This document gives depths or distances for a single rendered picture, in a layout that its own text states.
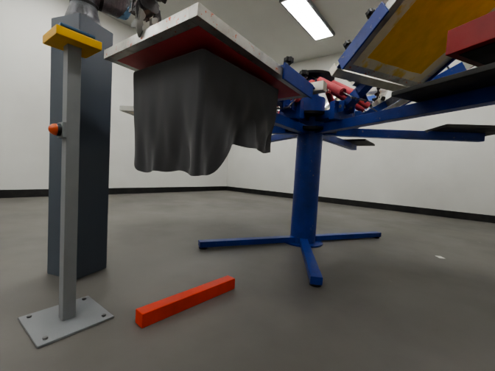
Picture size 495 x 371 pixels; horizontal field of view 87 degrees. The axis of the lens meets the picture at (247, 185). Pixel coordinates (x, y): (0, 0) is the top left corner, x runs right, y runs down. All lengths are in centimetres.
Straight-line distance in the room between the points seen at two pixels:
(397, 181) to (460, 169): 88
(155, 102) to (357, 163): 466
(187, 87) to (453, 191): 473
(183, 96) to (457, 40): 98
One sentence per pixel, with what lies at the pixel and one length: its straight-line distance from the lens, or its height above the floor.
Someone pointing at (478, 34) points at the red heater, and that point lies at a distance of 125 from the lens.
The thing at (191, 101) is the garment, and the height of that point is 78.
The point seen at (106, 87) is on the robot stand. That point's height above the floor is 93.
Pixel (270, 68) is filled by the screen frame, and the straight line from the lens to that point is 116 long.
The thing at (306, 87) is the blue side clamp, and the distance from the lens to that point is 141.
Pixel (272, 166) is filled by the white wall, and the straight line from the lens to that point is 618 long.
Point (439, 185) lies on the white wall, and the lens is 524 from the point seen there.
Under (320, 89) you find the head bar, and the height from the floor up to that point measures 100.
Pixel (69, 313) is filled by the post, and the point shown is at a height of 3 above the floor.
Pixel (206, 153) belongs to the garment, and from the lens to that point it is 95.
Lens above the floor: 55
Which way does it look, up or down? 3 degrees down
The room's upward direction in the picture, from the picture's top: 3 degrees clockwise
